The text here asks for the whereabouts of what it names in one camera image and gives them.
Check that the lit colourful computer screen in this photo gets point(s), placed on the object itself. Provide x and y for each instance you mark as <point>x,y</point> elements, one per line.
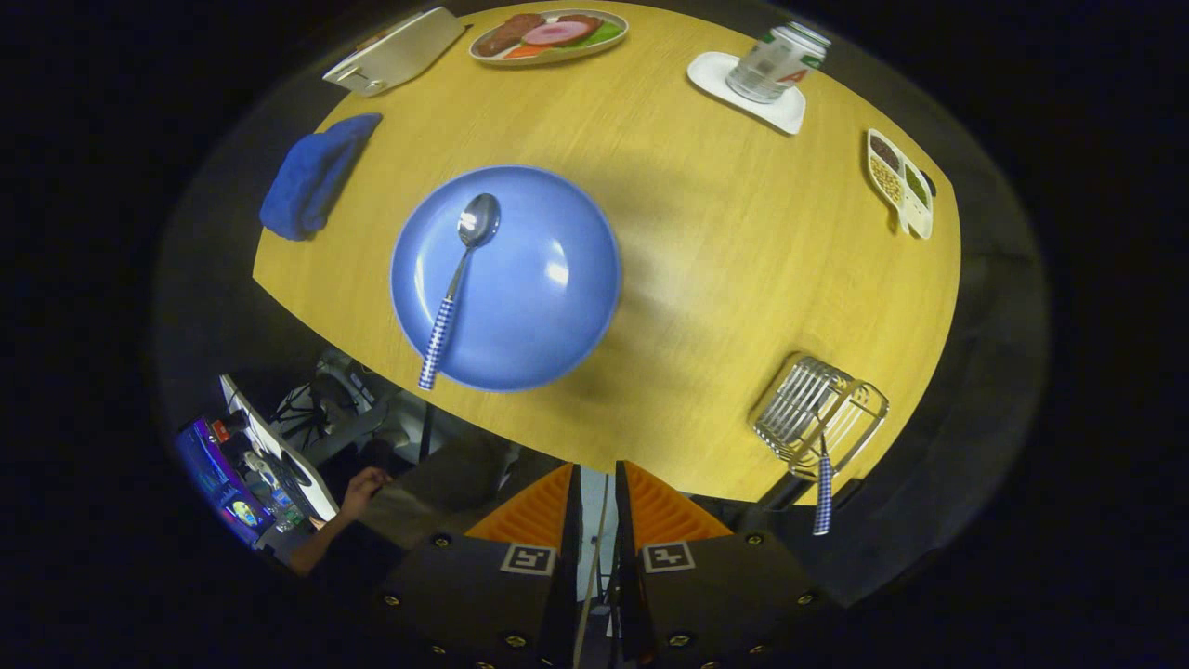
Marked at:
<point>218,474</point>

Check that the grey swivel chair base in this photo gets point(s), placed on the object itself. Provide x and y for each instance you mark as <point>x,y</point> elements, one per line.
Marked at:
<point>344,427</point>

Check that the pink ham slice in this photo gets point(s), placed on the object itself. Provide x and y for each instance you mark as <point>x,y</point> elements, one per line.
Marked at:
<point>557,33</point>

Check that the white toaster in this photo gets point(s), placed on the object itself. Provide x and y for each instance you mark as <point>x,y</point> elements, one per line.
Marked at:
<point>399,51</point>

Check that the blue plate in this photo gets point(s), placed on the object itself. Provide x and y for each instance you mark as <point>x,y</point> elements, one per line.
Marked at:
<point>539,307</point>

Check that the beige food plate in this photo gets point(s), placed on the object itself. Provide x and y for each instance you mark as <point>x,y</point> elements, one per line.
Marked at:
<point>594,51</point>

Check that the brown meat piece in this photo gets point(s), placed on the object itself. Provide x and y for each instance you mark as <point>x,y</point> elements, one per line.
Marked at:
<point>506,32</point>

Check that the green lettuce leaf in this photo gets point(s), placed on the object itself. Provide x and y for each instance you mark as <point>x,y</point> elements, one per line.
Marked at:
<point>604,35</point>

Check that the white coaster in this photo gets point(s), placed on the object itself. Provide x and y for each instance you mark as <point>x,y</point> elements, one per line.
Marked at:
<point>771,116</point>

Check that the white divided snack dish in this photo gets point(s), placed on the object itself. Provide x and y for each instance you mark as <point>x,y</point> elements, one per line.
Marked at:
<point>896,186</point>

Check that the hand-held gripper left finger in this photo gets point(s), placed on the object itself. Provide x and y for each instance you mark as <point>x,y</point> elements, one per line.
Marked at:
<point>483,604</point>

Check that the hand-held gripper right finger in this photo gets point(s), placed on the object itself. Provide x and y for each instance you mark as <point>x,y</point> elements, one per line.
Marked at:
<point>715,604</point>

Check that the orange carrot slice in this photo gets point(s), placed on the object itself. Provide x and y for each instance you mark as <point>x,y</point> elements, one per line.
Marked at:
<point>525,52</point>

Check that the blue cloth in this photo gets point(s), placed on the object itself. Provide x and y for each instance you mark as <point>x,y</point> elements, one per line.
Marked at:
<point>311,177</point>

